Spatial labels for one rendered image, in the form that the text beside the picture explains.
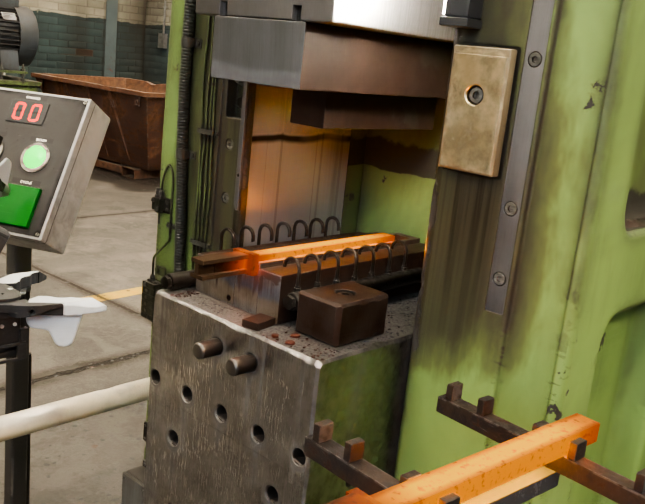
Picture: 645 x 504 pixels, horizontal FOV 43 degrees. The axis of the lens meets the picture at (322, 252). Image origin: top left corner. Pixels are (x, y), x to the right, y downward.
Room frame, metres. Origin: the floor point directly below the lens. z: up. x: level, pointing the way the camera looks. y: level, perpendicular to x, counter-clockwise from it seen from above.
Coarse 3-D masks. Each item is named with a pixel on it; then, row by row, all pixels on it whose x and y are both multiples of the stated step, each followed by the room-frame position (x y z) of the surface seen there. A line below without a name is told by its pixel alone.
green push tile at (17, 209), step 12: (12, 192) 1.41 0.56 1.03; (24, 192) 1.41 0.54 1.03; (36, 192) 1.40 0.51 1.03; (0, 204) 1.40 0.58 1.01; (12, 204) 1.40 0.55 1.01; (24, 204) 1.39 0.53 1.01; (36, 204) 1.40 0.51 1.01; (0, 216) 1.39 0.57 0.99; (12, 216) 1.39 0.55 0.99; (24, 216) 1.38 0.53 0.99
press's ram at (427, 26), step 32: (224, 0) 1.30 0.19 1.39; (256, 0) 1.25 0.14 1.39; (288, 0) 1.21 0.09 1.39; (320, 0) 1.16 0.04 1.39; (352, 0) 1.17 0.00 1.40; (384, 0) 1.23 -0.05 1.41; (416, 0) 1.28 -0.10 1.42; (384, 32) 1.28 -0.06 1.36; (416, 32) 1.29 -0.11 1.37; (448, 32) 1.36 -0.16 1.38
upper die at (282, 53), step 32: (224, 32) 1.29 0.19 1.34; (256, 32) 1.25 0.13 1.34; (288, 32) 1.20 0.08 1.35; (320, 32) 1.20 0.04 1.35; (352, 32) 1.26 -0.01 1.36; (224, 64) 1.29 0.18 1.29; (256, 64) 1.24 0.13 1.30; (288, 64) 1.20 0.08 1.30; (320, 64) 1.21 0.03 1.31; (352, 64) 1.26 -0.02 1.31; (384, 64) 1.32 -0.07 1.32; (416, 64) 1.38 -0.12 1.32; (448, 64) 1.45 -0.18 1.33; (416, 96) 1.39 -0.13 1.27
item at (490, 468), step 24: (528, 432) 0.78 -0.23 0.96; (552, 432) 0.79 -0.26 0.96; (576, 432) 0.80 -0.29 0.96; (480, 456) 0.72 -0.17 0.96; (504, 456) 0.72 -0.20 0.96; (528, 456) 0.73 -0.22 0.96; (552, 456) 0.77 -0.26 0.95; (408, 480) 0.66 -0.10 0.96; (432, 480) 0.66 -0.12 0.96; (456, 480) 0.67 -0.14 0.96; (480, 480) 0.68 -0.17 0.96; (504, 480) 0.71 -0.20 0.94
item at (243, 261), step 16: (336, 240) 1.39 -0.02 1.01; (352, 240) 1.41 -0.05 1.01; (368, 240) 1.43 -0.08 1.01; (384, 240) 1.46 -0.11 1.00; (208, 256) 1.17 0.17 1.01; (224, 256) 1.18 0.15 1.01; (240, 256) 1.20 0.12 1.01; (256, 256) 1.21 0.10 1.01; (272, 256) 1.25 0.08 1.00; (288, 256) 1.28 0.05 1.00; (192, 272) 1.16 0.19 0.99; (208, 272) 1.16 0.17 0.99; (224, 272) 1.18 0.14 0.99; (240, 272) 1.20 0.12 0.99; (256, 272) 1.21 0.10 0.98
